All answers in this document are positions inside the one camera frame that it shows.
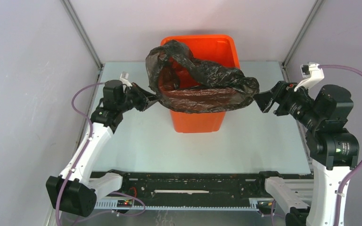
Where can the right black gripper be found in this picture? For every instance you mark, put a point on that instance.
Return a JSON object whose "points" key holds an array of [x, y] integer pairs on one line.
{"points": [[281, 92]]}

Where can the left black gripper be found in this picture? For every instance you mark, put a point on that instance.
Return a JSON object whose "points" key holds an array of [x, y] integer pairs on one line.
{"points": [[141, 93]]}

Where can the black plastic trash bag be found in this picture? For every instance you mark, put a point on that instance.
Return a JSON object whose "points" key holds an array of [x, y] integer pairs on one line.
{"points": [[186, 84]]}

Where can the orange plastic trash bin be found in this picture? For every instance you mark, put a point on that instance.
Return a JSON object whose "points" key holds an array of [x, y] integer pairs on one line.
{"points": [[219, 48]]}

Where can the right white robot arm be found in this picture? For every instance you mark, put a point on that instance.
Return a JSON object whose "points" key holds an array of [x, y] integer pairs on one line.
{"points": [[333, 149]]}

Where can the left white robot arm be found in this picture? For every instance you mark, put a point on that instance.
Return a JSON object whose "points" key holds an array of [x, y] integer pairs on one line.
{"points": [[72, 191]]}

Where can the small electronics board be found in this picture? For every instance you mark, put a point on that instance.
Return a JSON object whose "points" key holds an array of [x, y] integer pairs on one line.
{"points": [[124, 203]]}

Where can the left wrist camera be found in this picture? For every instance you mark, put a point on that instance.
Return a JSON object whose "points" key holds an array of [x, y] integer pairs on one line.
{"points": [[124, 78]]}

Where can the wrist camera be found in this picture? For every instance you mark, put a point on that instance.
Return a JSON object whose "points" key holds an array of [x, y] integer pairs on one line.
{"points": [[312, 74], [124, 78]]}

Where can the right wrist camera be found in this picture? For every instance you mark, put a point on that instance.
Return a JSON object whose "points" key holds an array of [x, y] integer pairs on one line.
{"points": [[312, 74]]}

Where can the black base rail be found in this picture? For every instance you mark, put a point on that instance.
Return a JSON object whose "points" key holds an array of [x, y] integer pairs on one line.
{"points": [[202, 189]]}

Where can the white cable duct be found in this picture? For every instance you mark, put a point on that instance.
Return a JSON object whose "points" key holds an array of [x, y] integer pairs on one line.
{"points": [[113, 204]]}

